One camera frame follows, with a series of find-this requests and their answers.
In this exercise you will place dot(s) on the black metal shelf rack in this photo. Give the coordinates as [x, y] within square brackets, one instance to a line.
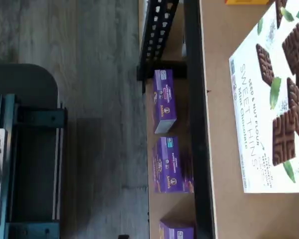
[199, 124]

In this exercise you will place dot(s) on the Sweet Thins mint chocolate box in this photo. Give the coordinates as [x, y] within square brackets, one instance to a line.
[254, 124]

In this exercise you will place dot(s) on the purple Annie's box orange label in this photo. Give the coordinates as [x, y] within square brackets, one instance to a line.
[177, 231]

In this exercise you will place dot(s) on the orange Revival snack box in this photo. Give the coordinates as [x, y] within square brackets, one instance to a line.
[246, 2]

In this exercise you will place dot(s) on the small black block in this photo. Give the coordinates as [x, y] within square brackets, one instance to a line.
[123, 237]

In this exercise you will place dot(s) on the teal aluminium extrusion frame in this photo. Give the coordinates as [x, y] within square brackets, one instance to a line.
[40, 115]

